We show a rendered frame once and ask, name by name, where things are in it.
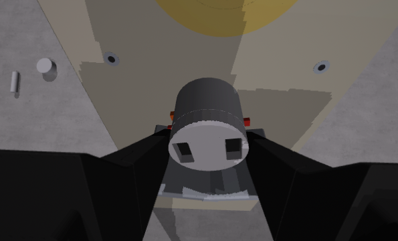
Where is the beige service panel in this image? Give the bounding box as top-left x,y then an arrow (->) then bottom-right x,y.
37,0 -> 398,153

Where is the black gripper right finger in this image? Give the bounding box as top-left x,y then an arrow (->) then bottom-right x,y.
245,132 -> 398,241

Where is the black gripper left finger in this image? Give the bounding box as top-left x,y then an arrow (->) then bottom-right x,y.
0,129 -> 171,241

